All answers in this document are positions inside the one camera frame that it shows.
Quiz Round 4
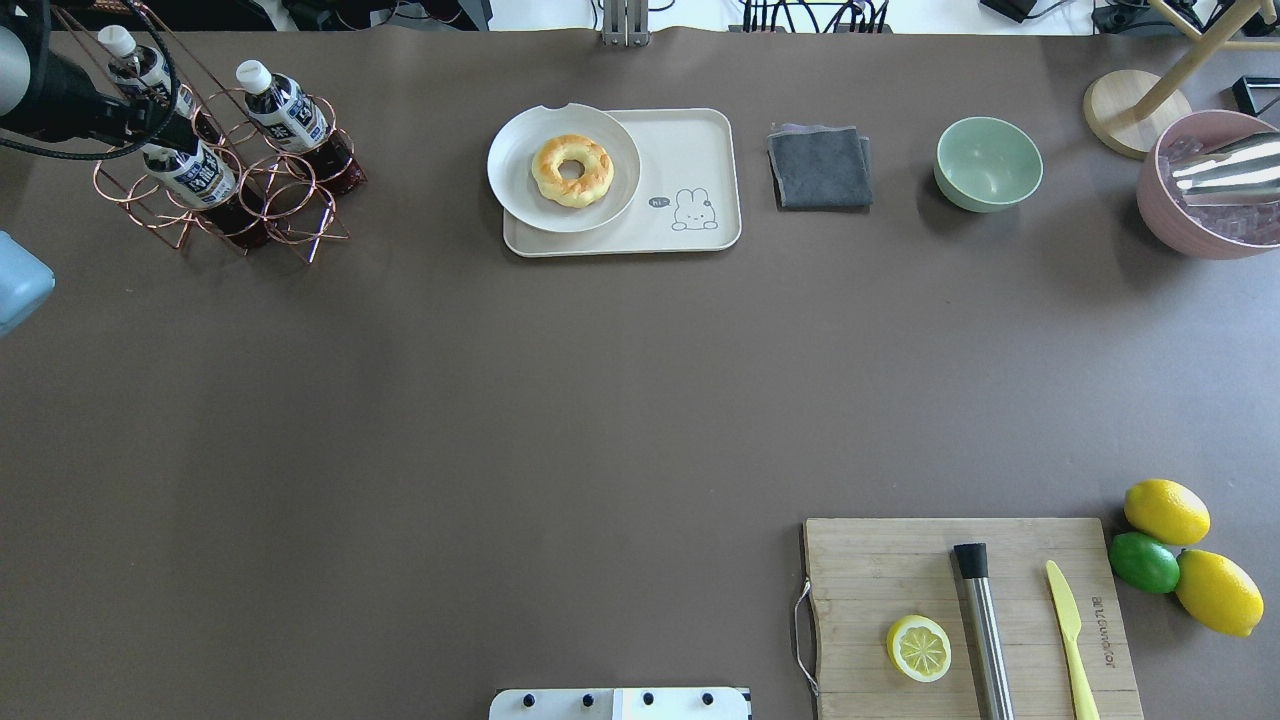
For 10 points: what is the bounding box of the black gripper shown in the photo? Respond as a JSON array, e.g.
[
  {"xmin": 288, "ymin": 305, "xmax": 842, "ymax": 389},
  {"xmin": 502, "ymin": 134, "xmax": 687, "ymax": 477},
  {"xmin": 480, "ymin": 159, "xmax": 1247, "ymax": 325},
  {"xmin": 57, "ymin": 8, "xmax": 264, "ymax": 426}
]
[{"xmin": 29, "ymin": 53, "xmax": 196, "ymax": 154}]

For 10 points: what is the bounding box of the tea bottle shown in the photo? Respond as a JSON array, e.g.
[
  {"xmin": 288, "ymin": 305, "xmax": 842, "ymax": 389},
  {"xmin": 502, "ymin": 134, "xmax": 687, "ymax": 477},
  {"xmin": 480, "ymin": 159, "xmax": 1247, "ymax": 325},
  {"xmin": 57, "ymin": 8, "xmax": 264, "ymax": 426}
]
[
  {"xmin": 97, "ymin": 26, "xmax": 221, "ymax": 145},
  {"xmin": 236, "ymin": 59, "xmax": 366, "ymax": 196},
  {"xmin": 141, "ymin": 141, "xmax": 273, "ymax": 251}
]

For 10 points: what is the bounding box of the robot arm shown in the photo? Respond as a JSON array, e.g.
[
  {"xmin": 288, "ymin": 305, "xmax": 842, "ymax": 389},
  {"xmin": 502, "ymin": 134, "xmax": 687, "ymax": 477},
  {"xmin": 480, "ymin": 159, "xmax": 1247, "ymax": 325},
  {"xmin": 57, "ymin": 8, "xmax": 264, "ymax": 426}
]
[{"xmin": 1, "ymin": 1, "xmax": 198, "ymax": 161}]

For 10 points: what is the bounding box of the beige rabbit tray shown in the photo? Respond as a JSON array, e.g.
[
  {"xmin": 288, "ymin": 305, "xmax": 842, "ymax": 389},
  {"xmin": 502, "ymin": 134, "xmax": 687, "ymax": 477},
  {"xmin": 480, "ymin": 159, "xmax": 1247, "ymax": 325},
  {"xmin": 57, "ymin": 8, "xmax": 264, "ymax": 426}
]
[{"xmin": 503, "ymin": 108, "xmax": 742, "ymax": 258}]

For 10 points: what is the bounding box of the white round plate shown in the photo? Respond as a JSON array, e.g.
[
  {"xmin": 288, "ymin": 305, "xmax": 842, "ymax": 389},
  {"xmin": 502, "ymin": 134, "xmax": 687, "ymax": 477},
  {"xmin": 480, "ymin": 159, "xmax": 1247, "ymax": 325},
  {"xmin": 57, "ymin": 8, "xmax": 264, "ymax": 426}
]
[{"xmin": 486, "ymin": 102, "xmax": 643, "ymax": 233}]

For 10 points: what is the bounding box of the glazed donut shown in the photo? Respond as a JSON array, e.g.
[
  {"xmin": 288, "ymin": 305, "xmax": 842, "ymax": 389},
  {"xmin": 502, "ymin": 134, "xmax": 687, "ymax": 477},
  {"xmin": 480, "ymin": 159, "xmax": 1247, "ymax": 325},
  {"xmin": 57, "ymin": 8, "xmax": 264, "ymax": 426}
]
[{"xmin": 530, "ymin": 135, "xmax": 614, "ymax": 209}]

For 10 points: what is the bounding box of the dark grey folded cloth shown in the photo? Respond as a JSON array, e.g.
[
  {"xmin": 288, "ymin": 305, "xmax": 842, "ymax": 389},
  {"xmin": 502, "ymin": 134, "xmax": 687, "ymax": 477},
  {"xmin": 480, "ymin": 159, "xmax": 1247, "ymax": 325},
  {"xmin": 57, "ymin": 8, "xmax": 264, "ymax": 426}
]
[{"xmin": 765, "ymin": 123, "xmax": 874, "ymax": 211}]

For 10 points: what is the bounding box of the green bowl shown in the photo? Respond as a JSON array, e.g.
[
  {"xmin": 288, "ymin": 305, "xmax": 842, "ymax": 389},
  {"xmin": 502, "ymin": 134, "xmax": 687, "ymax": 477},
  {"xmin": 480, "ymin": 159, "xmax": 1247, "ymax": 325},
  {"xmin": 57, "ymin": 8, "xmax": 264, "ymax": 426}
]
[{"xmin": 933, "ymin": 117, "xmax": 1044, "ymax": 213}]

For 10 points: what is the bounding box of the wooden cutting board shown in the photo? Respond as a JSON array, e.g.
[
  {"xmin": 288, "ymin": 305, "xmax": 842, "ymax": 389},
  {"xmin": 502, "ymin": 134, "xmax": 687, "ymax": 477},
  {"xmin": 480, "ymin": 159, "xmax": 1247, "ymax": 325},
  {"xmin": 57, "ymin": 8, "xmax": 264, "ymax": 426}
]
[{"xmin": 803, "ymin": 518, "xmax": 1144, "ymax": 719}]

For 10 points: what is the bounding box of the half lemon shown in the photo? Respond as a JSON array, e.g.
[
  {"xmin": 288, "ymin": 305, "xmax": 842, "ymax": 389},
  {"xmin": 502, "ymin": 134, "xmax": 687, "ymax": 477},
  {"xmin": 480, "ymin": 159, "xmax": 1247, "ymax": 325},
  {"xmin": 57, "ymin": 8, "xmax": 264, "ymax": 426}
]
[{"xmin": 884, "ymin": 614, "xmax": 952, "ymax": 683}]

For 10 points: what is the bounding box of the wooden stand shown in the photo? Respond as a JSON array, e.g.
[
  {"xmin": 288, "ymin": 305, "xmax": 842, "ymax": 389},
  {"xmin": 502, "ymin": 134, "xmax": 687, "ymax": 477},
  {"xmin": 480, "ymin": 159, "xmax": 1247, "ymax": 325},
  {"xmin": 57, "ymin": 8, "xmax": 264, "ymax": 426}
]
[{"xmin": 1083, "ymin": 1, "xmax": 1277, "ymax": 160}]

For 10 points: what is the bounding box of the yellow plastic knife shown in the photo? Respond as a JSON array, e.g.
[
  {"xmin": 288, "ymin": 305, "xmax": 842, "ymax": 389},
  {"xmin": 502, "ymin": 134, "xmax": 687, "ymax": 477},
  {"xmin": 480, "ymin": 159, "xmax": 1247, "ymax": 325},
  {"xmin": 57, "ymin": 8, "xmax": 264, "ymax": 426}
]
[{"xmin": 1044, "ymin": 560, "xmax": 1101, "ymax": 720}]

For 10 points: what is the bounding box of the pink bowl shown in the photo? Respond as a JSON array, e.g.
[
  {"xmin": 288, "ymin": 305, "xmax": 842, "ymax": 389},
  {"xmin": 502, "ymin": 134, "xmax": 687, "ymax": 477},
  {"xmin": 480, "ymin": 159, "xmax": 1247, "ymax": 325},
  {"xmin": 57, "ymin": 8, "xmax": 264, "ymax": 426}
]
[{"xmin": 1135, "ymin": 110, "xmax": 1277, "ymax": 260}]

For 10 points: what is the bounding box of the upper whole lemon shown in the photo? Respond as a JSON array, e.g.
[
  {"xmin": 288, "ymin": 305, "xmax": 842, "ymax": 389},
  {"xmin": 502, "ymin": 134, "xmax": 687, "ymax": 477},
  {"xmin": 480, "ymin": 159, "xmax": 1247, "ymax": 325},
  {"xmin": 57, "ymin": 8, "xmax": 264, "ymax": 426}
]
[{"xmin": 1123, "ymin": 478, "xmax": 1212, "ymax": 546}]

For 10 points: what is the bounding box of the whole lemon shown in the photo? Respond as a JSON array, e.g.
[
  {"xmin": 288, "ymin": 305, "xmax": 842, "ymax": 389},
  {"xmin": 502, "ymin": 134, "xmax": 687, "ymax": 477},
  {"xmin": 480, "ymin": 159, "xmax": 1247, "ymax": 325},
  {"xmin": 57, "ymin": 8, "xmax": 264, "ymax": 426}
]
[
  {"xmin": 1123, "ymin": 478, "xmax": 1212, "ymax": 546},
  {"xmin": 1175, "ymin": 550, "xmax": 1265, "ymax": 637}
]

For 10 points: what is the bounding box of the green lime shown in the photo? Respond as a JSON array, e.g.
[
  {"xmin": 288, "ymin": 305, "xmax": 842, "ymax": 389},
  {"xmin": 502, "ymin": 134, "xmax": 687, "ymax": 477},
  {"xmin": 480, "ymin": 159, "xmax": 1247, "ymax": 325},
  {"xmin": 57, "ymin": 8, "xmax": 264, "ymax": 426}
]
[{"xmin": 1108, "ymin": 530, "xmax": 1181, "ymax": 594}]

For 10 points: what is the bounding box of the metal ice scoop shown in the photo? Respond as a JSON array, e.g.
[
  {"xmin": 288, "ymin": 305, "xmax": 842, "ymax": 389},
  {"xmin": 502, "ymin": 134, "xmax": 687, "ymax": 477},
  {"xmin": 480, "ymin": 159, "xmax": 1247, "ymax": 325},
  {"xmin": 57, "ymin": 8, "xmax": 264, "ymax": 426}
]
[{"xmin": 1170, "ymin": 131, "xmax": 1279, "ymax": 208}]

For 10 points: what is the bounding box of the lower whole lemon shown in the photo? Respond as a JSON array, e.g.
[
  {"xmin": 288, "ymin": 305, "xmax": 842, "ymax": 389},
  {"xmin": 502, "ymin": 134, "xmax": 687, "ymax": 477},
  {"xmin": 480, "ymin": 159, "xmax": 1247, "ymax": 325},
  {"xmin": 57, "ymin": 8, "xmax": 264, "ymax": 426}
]
[{"xmin": 1175, "ymin": 550, "xmax": 1265, "ymax": 637}]

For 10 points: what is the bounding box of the copper wire bottle rack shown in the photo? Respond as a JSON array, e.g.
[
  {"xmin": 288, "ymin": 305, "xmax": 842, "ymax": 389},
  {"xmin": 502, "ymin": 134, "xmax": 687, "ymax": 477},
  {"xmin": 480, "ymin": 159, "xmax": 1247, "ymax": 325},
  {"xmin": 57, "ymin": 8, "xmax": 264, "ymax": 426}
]
[{"xmin": 91, "ymin": 5, "xmax": 356, "ymax": 264}]

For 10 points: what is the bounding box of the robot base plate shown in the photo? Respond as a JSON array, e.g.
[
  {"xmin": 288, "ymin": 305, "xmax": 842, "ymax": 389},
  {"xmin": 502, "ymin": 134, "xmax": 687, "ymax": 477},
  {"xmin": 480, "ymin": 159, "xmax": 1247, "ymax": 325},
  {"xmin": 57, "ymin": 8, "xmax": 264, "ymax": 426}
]
[{"xmin": 488, "ymin": 685, "xmax": 753, "ymax": 719}]

